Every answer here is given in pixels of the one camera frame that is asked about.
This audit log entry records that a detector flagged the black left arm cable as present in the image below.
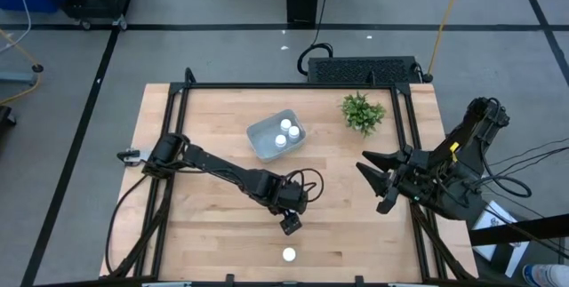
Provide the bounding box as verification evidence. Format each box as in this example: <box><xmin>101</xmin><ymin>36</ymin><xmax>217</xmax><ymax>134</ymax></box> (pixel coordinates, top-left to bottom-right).
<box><xmin>286</xmin><ymin>167</ymin><xmax>325</xmax><ymax>203</ymax></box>

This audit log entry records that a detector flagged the black cable beside table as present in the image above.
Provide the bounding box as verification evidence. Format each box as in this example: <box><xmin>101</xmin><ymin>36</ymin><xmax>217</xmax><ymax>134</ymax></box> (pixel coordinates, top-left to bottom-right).
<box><xmin>105</xmin><ymin>173</ymin><xmax>150</xmax><ymax>275</ymax></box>

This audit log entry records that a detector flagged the grey metal floor plate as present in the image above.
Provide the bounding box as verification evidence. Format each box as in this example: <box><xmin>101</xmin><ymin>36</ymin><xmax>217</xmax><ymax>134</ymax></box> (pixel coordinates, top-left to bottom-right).
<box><xmin>0</xmin><ymin>71</ymin><xmax>39</xmax><ymax>86</ymax></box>

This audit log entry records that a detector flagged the black looped power cable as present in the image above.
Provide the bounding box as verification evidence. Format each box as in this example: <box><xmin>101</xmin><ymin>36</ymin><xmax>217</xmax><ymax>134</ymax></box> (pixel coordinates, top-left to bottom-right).
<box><xmin>296</xmin><ymin>0</ymin><xmax>334</xmax><ymax>77</ymax></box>

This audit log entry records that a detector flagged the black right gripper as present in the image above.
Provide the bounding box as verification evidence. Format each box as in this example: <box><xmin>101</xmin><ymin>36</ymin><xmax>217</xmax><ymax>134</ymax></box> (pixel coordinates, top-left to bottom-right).
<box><xmin>355</xmin><ymin>144</ymin><xmax>441</xmax><ymax>215</ymax></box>

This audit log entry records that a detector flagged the yellow hanging cable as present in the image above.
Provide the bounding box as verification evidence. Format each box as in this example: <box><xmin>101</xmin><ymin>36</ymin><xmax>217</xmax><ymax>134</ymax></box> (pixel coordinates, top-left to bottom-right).
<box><xmin>426</xmin><ymin>0</ymin><xmax>469</xmax><ymax>79</ymax></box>

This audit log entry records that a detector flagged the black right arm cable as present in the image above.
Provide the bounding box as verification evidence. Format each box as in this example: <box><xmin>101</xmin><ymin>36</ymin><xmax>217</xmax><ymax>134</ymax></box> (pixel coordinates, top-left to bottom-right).
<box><xmin>482</xmin><ymin>142</ymin><xmax>533</xmax><ymax>199</ymax></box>

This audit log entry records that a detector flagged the white floor cable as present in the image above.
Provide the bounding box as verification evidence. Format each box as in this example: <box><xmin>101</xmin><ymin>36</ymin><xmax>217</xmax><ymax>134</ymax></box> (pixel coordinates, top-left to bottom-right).
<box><xmin>0</xmin><ymin>0</ymin><xmax>32</xmax><ymax>55</ymax></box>

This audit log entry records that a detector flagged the thin black cable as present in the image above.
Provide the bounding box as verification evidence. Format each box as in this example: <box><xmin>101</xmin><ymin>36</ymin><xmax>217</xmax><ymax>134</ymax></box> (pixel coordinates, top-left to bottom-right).
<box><xmin>506</xmin><ymin>138</ymin><xmax>569</xmax><ymax>163</ymax></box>
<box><xmin>506</xmin><ymin>147</ymin><xmax>569</xmax><ymax>177</ymax></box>

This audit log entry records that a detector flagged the silver black bracket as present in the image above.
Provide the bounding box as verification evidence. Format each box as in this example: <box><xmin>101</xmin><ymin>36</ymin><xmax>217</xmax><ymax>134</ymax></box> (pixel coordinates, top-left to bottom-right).
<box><xmin>116</xmin><ymin>147</ymin><xmax>148</xmax><ymax>166</ymax></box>

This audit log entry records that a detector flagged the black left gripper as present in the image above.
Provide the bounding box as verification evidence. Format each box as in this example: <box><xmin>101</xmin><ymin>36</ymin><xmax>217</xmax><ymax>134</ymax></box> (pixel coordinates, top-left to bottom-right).
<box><xmin>268</xmin><ymin>179</ymin><xmax>309</xmax><ymax>236</ymax></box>

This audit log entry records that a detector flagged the black metal rig frame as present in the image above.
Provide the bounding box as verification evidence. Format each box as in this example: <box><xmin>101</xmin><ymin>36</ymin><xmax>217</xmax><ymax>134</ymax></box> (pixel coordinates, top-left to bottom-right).
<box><xmin>100</xmin><ymin>67</ymin><xmax>480</xmax><ymax>287</ymax></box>

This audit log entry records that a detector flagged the black perforated computer case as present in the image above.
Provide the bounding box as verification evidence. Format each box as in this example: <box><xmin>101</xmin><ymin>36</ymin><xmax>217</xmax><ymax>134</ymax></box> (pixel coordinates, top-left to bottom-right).
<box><xmin>306</xmin><ymin>55</ymin><xmax>422</xmax><ymax>85</ymax></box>

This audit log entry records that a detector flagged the green plant in white pot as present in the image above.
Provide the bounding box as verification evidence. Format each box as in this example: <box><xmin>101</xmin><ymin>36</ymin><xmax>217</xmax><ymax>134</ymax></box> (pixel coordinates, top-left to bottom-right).
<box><xmin>340</xmin><ymin>92</ymin><xmax>387</xmax><ymax>140</ymax></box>

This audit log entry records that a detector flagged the white printed box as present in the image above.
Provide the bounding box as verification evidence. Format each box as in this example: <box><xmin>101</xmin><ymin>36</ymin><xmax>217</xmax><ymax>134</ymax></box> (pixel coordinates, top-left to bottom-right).
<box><xmin>470</xmin><ymin>200</ymin><xmax>531</xmax><ymax>265</ymax></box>

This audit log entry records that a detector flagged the yellow floor cable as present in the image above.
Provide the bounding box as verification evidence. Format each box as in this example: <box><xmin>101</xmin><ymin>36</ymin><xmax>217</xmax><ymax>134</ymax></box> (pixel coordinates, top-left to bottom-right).
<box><xmin>0</xmin><ymin>28</ymin><xmax>44</xmax><ymax>107</ymax></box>

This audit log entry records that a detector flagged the grey plastic basket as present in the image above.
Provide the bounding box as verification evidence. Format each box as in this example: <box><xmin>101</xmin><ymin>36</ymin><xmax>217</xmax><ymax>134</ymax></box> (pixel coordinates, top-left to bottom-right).
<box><xmin>245</xmin><ymin>108</ymin><xmax>308</xmax><ymax>163</ymax></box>

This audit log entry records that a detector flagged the black flat bar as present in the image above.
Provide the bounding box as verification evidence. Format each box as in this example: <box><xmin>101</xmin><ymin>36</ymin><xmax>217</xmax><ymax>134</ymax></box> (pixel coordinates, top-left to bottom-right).
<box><xmin>469</xmin><ymin>213</ymin><xmax>569</xmax><ymax>246</ymax></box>

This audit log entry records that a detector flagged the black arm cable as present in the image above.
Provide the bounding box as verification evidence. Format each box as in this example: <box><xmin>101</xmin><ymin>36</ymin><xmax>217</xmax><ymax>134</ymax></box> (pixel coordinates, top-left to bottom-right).
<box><xmin>482</xmin><ymin>142</ymin><xmax>533</xmax><ymax>199</ymax></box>
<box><xmin>286</xmin><ymin>167</ymin><xmax>325</xmax><ymax>203</ymax></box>

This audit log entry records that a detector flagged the black equipment foot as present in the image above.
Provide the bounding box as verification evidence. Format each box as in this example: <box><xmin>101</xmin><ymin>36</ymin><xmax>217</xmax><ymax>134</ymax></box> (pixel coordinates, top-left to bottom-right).
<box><xmin>0</xmin><ymin>105</ymin><xmax>18</xmax><ymax>128</ymax></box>

